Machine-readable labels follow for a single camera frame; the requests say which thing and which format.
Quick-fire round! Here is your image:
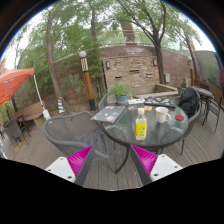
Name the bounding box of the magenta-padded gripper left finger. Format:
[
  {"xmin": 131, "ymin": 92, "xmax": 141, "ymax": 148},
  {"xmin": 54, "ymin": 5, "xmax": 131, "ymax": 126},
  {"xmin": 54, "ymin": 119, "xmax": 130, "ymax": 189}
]
[{"xmin": 45, "ymin": 144, "xmax": 97, "ymax": 187}]

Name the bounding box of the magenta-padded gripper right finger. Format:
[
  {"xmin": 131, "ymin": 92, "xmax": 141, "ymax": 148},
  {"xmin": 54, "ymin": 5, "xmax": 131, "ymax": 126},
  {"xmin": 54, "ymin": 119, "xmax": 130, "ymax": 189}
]
[{"xmin": 129, "ymin": 144, "xmax": 183, "ymax": 186}]

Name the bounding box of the clear bottle with yellow label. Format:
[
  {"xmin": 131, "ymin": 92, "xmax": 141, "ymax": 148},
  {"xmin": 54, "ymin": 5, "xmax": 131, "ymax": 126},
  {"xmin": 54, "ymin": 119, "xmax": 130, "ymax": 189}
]
[{"xmin": 135, "ymin": 107, "xmax": 148, "ymax": 141}]

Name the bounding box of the white ceramic mug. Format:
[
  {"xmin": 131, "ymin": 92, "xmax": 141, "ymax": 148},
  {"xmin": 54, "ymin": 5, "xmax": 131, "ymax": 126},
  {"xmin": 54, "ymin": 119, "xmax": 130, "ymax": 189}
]
[{"xmin": 155, "ymin": 106, "xmax": 172, "ymax": 124}]

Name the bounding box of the grey laptop with stickers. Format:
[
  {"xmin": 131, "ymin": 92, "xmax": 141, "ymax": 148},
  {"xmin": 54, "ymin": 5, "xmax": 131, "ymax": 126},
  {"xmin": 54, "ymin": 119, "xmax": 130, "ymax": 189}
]
[{"xmin": 90, "ymin": 105, "xmax": 127, "ymax": 124}]

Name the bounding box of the blue yellow striped cone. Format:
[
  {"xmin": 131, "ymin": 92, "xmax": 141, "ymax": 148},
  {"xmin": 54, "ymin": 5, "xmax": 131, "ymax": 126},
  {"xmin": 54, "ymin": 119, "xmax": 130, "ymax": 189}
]
[{"xmin": 57, "ymin": 96, "xmax": 66, "ymax": 114}]

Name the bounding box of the white sticker sheet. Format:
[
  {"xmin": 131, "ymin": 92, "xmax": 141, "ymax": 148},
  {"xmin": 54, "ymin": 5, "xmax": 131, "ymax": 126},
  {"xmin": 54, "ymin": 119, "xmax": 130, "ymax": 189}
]
[{"xmin": 127, "ymin": 97, "xmax": 146, "ymax": 106}]

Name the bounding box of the black laptop with stickers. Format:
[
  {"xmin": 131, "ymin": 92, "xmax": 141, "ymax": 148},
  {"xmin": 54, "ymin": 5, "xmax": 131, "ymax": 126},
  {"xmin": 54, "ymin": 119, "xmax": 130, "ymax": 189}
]
[{"xmin": 143, "ymin": 96, "xmax": 177, "ymax": 109}]

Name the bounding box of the dark patio chair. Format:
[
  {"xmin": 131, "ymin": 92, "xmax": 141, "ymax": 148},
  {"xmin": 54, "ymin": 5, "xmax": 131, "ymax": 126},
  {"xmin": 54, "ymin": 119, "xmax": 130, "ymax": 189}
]
[{"xmin": 3, "ymin": 118, "xmax": 33, "ymax": 141}]

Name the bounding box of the green plant in blue pot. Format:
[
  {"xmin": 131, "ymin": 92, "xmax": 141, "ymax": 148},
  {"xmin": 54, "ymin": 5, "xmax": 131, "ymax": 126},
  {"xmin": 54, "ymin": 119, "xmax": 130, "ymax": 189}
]
[{"xmin": 108, "ymin": 81, "xmax": 132, "ymax": 107}]

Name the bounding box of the black jacket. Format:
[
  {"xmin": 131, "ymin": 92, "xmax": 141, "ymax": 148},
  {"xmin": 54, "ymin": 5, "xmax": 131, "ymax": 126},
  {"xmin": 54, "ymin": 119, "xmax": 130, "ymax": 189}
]
[{"xmin": 178, "ymin": 87, "xmax": 201, "ymax": 118}]

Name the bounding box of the black metal chair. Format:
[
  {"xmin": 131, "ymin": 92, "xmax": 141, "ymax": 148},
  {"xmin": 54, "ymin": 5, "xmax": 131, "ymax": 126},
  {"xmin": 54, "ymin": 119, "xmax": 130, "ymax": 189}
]
[{"xmin": 201, "ymin": 94, "xmax": 224, "ymax": 134}]

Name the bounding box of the round dark patio table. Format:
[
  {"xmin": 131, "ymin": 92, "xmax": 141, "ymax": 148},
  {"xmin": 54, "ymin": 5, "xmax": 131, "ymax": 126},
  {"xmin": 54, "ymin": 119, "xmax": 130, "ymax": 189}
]
[{"xmin": 191, "ymin": 85, "xmax": 214, "ymax": 126}]

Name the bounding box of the tall dark-trunked tree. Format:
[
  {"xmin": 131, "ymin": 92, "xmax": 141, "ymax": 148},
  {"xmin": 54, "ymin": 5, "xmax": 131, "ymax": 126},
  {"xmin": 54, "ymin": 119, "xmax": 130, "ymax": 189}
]
[{"xmin": 116, "ymin": 0, "xmax": 204, "ymax": 86}]

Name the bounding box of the leaning grey-trunked tree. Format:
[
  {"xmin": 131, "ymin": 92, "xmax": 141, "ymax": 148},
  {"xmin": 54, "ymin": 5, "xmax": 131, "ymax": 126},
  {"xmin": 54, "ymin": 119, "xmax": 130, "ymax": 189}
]
[{"xmin": 19, "ymin": 0, "xmax": 101, "ymax": 113}]

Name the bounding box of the orange patio umbrella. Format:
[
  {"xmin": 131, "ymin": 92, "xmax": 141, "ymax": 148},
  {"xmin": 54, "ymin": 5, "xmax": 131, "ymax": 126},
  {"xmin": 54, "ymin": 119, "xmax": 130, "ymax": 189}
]
[{"xmin": 0, "ymin": 67, "xmax": 52, "ymax": 120}]

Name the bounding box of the wooden globe lamp post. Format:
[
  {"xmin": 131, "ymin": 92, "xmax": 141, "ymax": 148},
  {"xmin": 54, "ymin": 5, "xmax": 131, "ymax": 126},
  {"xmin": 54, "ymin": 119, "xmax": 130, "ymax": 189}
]
[
  {"xmin": 78, "ymin": 50, "xmax": 98, "ymax": 112},
  {"xmin": 189, "ymin": 56, "xmax": 196, "ymax": 87}
]

